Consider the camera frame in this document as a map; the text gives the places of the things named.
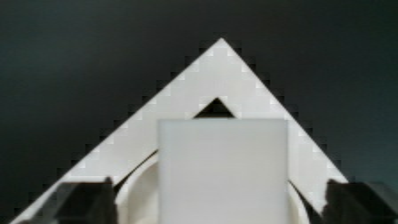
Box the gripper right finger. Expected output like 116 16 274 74
322 180 398 224

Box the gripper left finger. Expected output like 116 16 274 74
29 179 118 224

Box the white stool leg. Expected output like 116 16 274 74
158 119 292 224

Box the white front wall barrier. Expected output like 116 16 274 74
9 39 235 224

